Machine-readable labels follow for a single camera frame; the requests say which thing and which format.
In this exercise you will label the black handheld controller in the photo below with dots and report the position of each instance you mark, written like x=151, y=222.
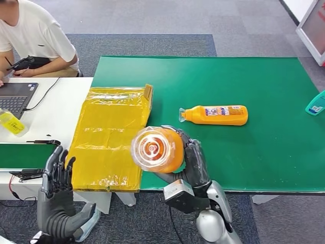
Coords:
x=32, y=62

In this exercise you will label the white desk leg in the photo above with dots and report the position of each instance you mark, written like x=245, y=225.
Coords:
x=101, y=202

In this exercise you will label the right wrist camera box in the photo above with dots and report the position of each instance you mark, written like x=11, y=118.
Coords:
x=180, y=197

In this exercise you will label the person's hand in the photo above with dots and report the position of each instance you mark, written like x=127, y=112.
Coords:
x=24, y=72

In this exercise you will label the yellow plastic wrapped cardboard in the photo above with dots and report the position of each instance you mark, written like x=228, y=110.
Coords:
x=106, y=114

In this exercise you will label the black conveyor bracket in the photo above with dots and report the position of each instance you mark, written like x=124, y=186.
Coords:
x=48, y=142

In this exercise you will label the green conveyor belt panel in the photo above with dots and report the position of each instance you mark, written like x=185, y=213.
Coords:
x=25, y=156

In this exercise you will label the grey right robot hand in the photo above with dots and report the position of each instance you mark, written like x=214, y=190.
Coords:
x=195, y=165

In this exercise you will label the orange bottle with clear cap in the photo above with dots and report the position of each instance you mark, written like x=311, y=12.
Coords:
x=197, y=116
x=152, y=148

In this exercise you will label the teal plastic bottle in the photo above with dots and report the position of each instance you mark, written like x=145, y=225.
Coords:
x=317, y=104

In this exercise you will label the white framed red board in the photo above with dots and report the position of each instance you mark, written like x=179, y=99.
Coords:
x=314, y=30

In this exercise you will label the person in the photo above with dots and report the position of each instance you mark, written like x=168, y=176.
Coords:
x=35, y=30

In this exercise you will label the person's forearm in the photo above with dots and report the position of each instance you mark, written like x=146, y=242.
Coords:
x=56, y=65

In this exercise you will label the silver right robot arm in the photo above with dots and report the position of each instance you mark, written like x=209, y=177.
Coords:
x=210, y=225

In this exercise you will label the white shoe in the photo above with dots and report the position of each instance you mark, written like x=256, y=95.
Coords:
x=91, y=222

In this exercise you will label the white table foot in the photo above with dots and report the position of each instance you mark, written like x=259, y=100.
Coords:
x=264, y=199
x=127, y=198

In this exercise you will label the green table mat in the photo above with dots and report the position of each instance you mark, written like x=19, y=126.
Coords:
x=253, y=84

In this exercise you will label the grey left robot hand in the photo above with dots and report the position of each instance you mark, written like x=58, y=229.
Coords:
x=56, y=212

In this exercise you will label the grey laptop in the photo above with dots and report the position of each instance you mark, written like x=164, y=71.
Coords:
x=15, y=97

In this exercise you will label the black clamp plate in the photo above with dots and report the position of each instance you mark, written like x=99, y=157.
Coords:
x=25, y=174

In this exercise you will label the small yellow liquid bottle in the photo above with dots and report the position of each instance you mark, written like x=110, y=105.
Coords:
x=13, y=126

